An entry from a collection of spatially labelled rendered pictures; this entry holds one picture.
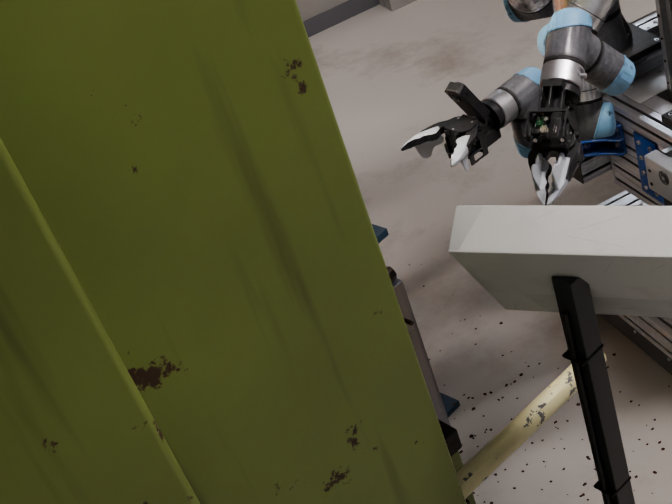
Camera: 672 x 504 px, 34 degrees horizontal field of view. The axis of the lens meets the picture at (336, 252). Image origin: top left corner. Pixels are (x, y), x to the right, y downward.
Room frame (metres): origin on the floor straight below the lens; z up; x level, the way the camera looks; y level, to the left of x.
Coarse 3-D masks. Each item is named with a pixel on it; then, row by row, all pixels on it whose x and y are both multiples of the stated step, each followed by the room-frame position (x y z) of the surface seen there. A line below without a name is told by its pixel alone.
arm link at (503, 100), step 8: (488, 96) 2.05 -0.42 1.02; (496, 96) 2.04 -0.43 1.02; (504, 96) 2.03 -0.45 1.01; (496, 104) 2.02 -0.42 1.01; (504, 104) 2.02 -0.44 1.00; (512, 104) 2.02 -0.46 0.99; (504, 112) 2.01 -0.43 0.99; (512, 112) 2.02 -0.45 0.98; (504, 120) 2.01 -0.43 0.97; (512, 120) 2.03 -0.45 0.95
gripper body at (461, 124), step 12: (492, 108) 2.01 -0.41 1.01; (456, 120) 2.01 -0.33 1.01; (468, 120) 1.99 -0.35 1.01; (492, 120) 2.02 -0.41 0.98; (444, 132) 1.99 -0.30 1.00; (456, 132) 1.97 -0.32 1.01; (480, 132) 1.97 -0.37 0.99; (492, 132) 2.01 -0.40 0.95; (444, 144) 2.01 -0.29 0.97; (480, 144) 1.97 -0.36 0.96; (468, 156) 1.96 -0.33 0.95
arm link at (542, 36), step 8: (576, 0) 1.90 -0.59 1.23; (584, 0) 1.88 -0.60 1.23; (592, 0) 1.88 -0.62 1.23; (600, 0) 1.87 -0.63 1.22; (608, 0) 1.87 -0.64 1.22; (616, 0) 1.88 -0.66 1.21; (584, 8) 1.88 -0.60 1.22; (592, 8) 1.87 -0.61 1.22; (600, 8) 1.87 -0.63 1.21; (608, 8) 1.87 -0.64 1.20; (592, 16) 1.87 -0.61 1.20; (600, 16) 1.87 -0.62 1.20; (592, 24) 1.86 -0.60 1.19; (600, 24) 1.87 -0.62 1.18; (544, 32) 1.92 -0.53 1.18; (592, 32) 1.86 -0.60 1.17; (544, 40) 1.90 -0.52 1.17; (544, 48) 1.90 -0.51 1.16
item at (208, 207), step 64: (0, 0) 1.16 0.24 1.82; (64, 0) 1.19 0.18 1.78; (128, 0) 1.23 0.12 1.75; (192, 0) 1.26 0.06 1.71; (256, 0) 1.30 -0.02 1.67; (0, 64) 1.15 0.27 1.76; (64, 64) 1.18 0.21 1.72; (128, 64) 1.21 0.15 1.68; (192, 64) 1.25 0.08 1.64; (256, 64) 1.29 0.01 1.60; (0, 128) 1.13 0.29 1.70; (64, 128) 1.16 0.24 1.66; (128, 128) 1.19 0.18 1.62; (192, 128) 1.23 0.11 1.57; (256, 128) 1.27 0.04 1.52; (320, 128) 1.32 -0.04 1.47; (64, 192) 1.14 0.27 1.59; (128, 192) 1.18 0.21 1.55; (192, 192) 1.21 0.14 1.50; (256, 192) 1.26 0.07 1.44; (320, 192) 1.30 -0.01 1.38; (128, 256) 1.16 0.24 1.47; (192, 256) 1.20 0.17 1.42; (256, 256) 1.24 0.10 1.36; (320, 256) 1.28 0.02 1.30; (128, 320) 1.14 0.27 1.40; (192, 320) 1.18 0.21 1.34; (256, 320) 1.22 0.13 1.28; (320, 320) 1.26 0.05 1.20; (384, 320) 1.31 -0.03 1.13; (192, 384) 1.16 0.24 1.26; (256, 384) 1.20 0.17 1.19; (320, 384) 1.25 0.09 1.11; (384, 384) 1.29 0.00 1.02; (192, 448) 1.14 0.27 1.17; (256, 448) 1.18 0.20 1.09; (320, 448) 1.23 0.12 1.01; (384, 448) 1.27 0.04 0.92
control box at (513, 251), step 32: (480, 224) 1.38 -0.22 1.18; (512, 224) 1.35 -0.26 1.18; (544, 224) 1.32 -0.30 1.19; (576, 224) 1.29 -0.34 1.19; (608, 224) 1.27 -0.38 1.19; (640, 224) 1.24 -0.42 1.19; (480, 256) 1.35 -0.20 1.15; (512, 256) 1.32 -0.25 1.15; (544, 256) 1.29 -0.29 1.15; (576, 256) 1.26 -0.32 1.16; (608, 256) 1.23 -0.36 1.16; (640, 256) 1.20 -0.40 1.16; (512, 288) 1.41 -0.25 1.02; (544, 288) 1.37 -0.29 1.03; (608, 288) 1.31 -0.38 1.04; (640, 288) 1.27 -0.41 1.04
